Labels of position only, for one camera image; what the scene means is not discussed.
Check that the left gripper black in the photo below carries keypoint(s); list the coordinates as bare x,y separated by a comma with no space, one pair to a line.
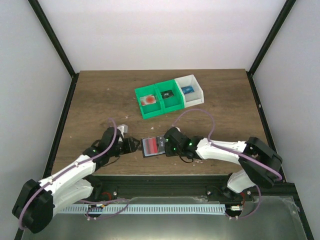
131,147

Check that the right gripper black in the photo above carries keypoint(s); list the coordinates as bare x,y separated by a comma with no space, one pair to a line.
168,151

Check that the red striped credit card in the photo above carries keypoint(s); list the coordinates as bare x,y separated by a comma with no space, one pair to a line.
150,146

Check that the black leather card holder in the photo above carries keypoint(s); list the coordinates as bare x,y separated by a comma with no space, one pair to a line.
160,144

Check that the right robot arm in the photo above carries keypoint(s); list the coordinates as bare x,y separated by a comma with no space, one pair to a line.
260,165

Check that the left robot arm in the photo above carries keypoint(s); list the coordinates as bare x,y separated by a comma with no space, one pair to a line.
39,201

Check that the red circle card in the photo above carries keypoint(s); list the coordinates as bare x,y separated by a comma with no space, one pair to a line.
147,100

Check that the black card in bin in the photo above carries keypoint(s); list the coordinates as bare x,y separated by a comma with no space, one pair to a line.
167,94

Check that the blue card in bin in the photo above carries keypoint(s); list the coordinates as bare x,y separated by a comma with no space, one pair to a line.
187,90

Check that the large green storage bin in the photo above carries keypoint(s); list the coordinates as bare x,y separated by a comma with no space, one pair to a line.
149,111

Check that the middle green storage bin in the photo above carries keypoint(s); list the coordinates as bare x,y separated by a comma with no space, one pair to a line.
174,103

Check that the white storage bin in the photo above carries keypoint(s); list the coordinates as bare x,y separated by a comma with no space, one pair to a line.
192,99

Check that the metal front plate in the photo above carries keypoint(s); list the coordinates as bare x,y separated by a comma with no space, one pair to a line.
277,218

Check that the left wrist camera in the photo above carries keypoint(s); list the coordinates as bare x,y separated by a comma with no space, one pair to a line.
123,128

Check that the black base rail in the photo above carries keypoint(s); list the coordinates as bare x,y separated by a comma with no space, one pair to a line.
109,187

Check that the light blue cable duct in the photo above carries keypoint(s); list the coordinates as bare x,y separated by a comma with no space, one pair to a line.
147,209

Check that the left black side rail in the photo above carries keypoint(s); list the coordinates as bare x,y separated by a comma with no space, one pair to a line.
60,127

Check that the black side rail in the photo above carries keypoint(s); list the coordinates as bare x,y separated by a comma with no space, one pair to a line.
60,127
269,146

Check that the right black side rail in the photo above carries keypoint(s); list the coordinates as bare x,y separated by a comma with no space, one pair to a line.
269,146

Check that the black frame post left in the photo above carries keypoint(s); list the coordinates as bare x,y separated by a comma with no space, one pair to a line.
45,23

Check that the black frame post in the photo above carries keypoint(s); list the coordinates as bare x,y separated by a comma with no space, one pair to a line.
277,25
45,23

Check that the black frame post right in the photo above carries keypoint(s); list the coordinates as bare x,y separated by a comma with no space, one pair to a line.
277,25

